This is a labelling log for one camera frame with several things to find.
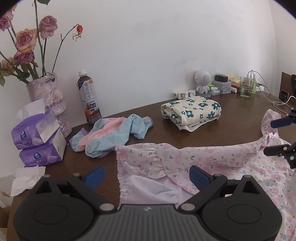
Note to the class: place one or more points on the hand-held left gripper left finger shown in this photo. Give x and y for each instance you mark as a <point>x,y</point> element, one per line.
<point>96,177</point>

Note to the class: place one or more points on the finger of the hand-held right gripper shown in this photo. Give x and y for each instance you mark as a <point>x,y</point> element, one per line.
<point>277,123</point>
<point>277,150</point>

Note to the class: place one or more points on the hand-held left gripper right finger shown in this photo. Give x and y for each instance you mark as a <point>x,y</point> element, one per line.
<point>198,176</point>

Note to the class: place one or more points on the pink floral dress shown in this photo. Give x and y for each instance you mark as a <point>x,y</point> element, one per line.
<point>219,157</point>

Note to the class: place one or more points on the white charger plug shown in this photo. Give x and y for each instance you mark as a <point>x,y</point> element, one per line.
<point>260,88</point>

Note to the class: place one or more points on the black bag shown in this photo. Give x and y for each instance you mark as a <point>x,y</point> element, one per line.
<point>294,84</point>

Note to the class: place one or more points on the wooden chair back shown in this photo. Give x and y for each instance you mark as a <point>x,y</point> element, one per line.
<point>285,80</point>

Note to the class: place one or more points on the small green bottle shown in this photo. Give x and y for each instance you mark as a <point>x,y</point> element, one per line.
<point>254,85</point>

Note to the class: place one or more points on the glass cup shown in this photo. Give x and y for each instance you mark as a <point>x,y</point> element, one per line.
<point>246,89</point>

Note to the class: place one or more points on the pastel blue pink garment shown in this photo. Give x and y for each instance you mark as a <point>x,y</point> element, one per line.
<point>115,129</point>

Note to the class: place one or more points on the small pink yellow box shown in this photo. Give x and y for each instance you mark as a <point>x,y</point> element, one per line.
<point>234,81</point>

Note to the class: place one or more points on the folded cream teal-flowered garment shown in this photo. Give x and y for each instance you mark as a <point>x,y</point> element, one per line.
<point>192,111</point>

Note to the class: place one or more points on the clear plastic small box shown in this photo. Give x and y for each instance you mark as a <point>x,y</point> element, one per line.
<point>214,92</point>

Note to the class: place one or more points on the crumpled white tissue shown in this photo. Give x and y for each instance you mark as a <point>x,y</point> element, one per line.
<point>23,177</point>

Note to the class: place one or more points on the black power adapter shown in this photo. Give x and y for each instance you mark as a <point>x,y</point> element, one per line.
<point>220,78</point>

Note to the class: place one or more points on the green white small box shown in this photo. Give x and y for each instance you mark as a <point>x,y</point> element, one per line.
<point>212,87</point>

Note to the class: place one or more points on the tea bottle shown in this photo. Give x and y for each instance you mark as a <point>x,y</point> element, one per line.
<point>89,97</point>

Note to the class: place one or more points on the open purple tissue pack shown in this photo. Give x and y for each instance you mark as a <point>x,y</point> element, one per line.
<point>25,136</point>

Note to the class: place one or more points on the white plastic holder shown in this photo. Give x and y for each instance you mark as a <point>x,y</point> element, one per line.
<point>185,94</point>

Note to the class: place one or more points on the white robot-shaped speaker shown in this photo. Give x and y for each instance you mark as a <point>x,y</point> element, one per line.
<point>202,77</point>

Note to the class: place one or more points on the dried rose bouquet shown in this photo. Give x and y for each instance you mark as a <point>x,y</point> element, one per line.
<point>25,39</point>

